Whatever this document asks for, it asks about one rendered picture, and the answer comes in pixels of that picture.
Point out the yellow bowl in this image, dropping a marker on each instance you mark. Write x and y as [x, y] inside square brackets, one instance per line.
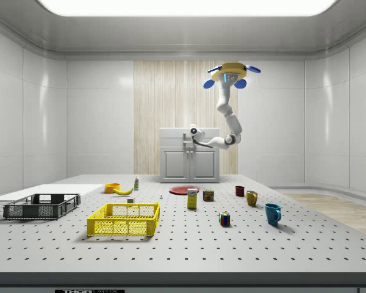
[109, 188]

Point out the banana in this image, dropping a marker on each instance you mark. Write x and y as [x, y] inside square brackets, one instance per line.
[123, 192]

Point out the small white bottle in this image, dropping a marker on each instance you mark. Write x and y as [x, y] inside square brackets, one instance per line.
[136, 184]

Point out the yellow mug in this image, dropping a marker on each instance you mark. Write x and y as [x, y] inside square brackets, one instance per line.
[250, 199]

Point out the red plate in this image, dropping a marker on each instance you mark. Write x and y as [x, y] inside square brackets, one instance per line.
[180, 190]

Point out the yellow basket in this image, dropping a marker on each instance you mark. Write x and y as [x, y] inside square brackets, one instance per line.
[119, 227]

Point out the drone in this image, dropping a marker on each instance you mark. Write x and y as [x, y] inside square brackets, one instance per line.
[230, 67]

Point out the dark grey basket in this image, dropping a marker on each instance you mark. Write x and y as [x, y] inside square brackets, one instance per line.
[24, 210]

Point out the white cabinet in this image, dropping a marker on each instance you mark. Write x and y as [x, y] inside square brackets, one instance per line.
[177, 164]

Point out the yellow and white box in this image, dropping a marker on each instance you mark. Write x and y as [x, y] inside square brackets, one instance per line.
[192, 200]

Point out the grey cube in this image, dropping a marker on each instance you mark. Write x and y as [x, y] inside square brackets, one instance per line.
[131, 200]

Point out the blue mug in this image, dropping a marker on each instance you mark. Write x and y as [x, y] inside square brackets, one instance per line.
[272, 215]

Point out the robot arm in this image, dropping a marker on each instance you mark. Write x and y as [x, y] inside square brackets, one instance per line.
[233, 122]

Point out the red mug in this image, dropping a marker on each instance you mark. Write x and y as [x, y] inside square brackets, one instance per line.
[239, 191]

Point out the flat-sided printed can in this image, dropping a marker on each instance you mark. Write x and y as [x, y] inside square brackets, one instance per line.
[208, 196]

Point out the white board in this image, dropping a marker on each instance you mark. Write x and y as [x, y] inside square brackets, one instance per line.
[48, 189]

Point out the puzzle cube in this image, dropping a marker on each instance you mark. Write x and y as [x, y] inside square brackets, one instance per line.
[224, 218]

